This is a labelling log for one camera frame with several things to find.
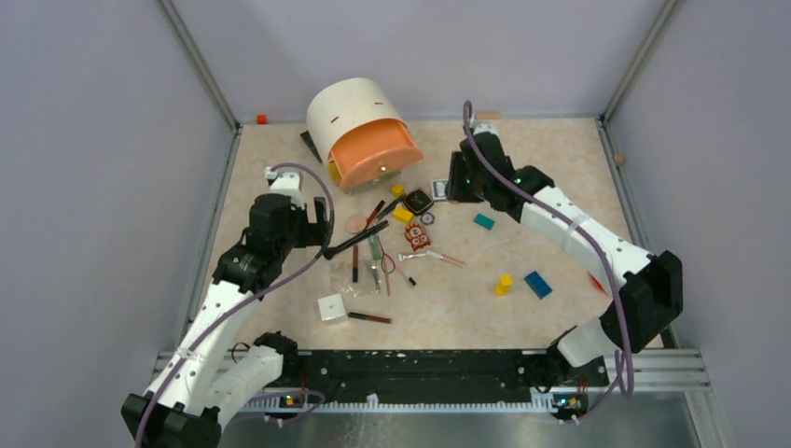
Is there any black lego plate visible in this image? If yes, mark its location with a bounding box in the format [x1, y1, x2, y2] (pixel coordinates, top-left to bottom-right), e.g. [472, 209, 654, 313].
[299, 131, 324, 164]

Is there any black square compact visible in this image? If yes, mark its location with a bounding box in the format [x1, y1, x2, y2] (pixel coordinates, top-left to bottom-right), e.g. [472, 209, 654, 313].
[402, 188, 434, 216]

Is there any clear plastic wrapper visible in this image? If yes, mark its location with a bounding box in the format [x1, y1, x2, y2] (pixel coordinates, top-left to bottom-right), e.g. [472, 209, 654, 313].
[329, 259, 384, 297]

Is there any red plastic horseshoe toy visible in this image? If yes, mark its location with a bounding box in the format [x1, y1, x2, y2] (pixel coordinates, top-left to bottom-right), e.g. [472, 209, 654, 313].
[588, 273, 606, 293]

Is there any black makeup brush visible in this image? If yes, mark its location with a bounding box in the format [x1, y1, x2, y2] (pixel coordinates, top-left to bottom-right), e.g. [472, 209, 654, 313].
[323, 220, 389, 259]

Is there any blue playing card box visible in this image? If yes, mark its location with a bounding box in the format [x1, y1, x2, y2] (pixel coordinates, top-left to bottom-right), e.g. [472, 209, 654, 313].
[431, 179, 448, 203]

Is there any white round drawer organizer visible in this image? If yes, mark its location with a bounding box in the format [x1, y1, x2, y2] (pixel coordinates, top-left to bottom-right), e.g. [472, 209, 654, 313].
[306, 77, 424, 192]

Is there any thin pink makeup pencil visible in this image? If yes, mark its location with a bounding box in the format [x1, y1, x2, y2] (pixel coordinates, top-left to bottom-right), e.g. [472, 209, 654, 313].
[391, 261, 417, 287]

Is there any small yellow block with cap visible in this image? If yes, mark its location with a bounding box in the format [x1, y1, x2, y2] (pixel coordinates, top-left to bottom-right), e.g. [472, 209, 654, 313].
[391, 184, 406, 198]

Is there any brown lip gloss tube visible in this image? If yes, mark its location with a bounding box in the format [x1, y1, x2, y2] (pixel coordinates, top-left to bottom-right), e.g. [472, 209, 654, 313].
[352, 245, 359, 283]

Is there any dark red lipstick tube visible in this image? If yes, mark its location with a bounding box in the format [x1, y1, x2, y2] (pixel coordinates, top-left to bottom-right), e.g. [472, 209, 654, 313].
[347, 312, 393, 325]

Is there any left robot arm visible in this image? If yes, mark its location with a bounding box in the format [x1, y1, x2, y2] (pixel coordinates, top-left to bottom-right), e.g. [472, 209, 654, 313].
[121, 162, 336, 447]

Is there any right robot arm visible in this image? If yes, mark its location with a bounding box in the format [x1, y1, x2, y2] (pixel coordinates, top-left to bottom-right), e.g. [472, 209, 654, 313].
[446, 121, 683, 385]

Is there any white cosmetic box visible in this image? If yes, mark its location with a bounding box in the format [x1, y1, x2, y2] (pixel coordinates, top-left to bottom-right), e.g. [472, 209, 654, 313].
[317, 293, 348, 325]

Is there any black eyeliner pen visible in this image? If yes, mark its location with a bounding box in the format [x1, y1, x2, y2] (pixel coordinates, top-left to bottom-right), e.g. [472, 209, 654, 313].
[376, 194, 405, 220]

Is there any green tube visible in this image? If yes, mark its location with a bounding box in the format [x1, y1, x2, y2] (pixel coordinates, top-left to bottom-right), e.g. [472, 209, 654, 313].
[368, 236, 382, 262]

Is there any black wire loop tool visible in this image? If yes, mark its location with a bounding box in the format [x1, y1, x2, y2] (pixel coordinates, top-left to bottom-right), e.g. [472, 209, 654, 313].
[377, 238, 396, 274]

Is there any yellow cube block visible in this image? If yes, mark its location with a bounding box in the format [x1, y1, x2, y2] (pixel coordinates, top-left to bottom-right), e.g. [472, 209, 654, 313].
[392, 206, 414, 225]

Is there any teal block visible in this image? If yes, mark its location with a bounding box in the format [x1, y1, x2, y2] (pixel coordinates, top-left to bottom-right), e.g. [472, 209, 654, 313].
[474, 214, 495, 231]

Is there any pink makeup sponge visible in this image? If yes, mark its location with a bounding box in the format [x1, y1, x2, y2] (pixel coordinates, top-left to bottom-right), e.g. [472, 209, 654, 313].
[344, 214, 368, 234]

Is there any blue lego brick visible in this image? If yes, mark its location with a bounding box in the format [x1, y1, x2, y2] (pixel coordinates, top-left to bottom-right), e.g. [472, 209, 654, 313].
[524, 271, 553, 300]

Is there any silver small tube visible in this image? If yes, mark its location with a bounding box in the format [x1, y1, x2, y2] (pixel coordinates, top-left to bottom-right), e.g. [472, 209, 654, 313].
[397, 252, 427, 262]

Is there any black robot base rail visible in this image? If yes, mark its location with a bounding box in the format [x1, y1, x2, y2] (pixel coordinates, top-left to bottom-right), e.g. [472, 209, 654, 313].
[264, 349, 609, 405]

